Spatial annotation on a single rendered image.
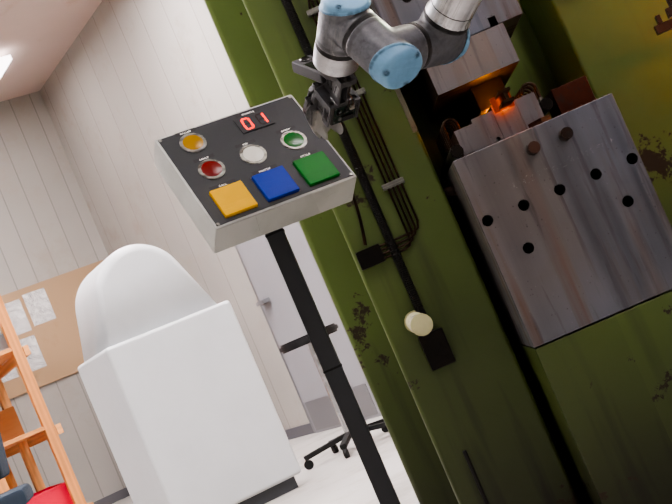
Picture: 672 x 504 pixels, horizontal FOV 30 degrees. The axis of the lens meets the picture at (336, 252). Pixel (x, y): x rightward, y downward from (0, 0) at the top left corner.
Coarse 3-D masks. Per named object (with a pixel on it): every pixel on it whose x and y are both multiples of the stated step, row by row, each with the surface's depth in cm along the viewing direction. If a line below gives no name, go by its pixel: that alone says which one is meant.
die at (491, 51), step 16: (480, 32) 282; (496, 32) 282; (480, 48) 282; (496, 48) 282; (512, 48) 282; (448, 64) 282; (464, 64) 282; (480, 64) 282; (496, 64) 282; (512, 64) 283; (432, 80) 282; (448, 80) 282; (464, 80) 282; (480, 80) 286; (432, 96) 294; (448, 96) 290; (464, 96) 302; (432, 112) 308; (448, 112) 319
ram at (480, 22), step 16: (384, 0) 283; (400, 0) 283; (416, 0) 283; (496, 0) 282; (512, 0) 282; (384, 16) 283; (400, 16) 283; (416, 16) 283; (480, 16) 282; (496, 16) 282; (512, 16) 282; (512, 32) 301; (416, 80) 311
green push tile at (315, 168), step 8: (320, 152) 269; (296, 160) 266; (304, 160) 267; (312, 160) 267; (320, 160) 267; (328, 160) 267; (296, 168) 266; (304, 168) 265; (312, 168) 265; (320, 168) 266; (328, 168) 266; (304, 176) 264; (312, 176) 264; (320, 176) 264; (328, 176) 265; (336, 176) 266; (312, 184) 263
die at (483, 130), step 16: (528, 96) 281; (512, 112) 281; (528, 112) 281; (464, 128) 281; (480, 128) 281; (496, 128) 281; (512, 128) 281; (528, 128) 281; (464, 144) 281; (480, 144) 281
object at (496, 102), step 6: (504, 90) 271; (498, 96) 275; (504, 96) 271; (510, 96) 280; (492, 102) 280; (498, 102) 280; (504, 102) 271; (510, 102) 274; (498, 108) 280; (504, 108) 280
